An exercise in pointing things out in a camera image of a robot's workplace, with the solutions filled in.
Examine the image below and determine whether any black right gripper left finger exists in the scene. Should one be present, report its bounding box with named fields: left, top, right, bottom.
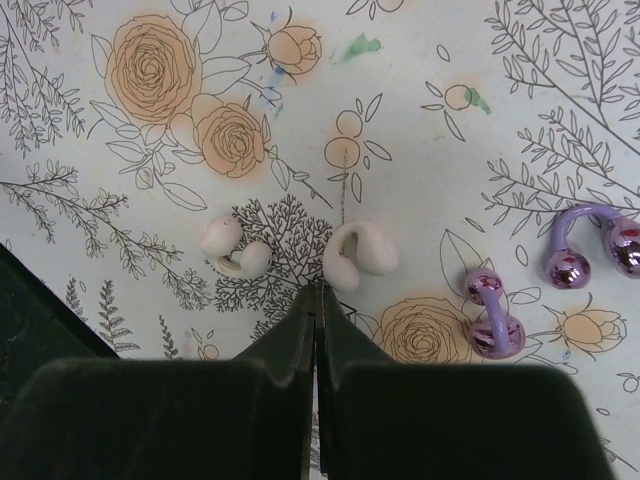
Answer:
left=1, top=287, right=314, bottom=479

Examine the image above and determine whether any white clip earbud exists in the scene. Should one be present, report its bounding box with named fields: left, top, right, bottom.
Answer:
left=322, top=221, right=399, bottom=292
left=200, top=215, right=272, bottom=280

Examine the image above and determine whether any purple clip earbud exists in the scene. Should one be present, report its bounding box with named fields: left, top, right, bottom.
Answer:
left=465, top=268, right=526, bottom=360
left=544, top=203, right=639, bottom=290

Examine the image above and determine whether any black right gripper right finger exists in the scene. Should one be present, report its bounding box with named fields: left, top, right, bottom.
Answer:
left=315, top=284, right=613, bottom=480

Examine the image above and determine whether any floral table mat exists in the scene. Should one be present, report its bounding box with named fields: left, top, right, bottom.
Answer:
left=1, top=1, right=639, bottom=479

